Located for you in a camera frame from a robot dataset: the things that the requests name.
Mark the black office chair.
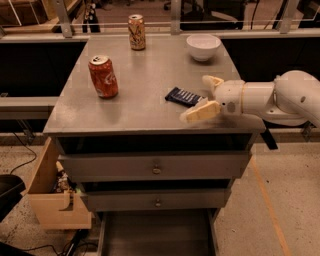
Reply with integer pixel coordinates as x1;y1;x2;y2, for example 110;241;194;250
0;174;26;222

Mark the grey top drawer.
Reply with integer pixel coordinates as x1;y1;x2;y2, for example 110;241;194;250
59;152;251;182

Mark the grey open bottom drawer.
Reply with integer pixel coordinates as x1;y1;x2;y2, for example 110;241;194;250
97;209;220;256

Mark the blue rxbar blueberry bar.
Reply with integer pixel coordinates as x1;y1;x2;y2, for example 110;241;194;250
165;87;203;107

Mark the white ceramic bowl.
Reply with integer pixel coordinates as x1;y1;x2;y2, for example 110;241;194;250
186;34;222;61

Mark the grey middle drawer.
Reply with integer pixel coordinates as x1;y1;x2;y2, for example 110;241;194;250
81;189;231;212

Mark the tan arizona tea can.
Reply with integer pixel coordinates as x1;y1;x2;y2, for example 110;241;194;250
128;14;146;50

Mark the grey drawer cabinet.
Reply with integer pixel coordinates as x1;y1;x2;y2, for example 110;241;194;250
43;34;267;256

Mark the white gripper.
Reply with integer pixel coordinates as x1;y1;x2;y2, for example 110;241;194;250
180;75;245;123

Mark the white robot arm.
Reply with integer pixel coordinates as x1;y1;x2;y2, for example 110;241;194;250
180;70;320;128

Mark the black floor cable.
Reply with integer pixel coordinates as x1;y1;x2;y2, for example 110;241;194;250
9;132;38;175

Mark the red coca-cola can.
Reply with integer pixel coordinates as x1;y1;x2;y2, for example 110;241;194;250
88;55;118;98

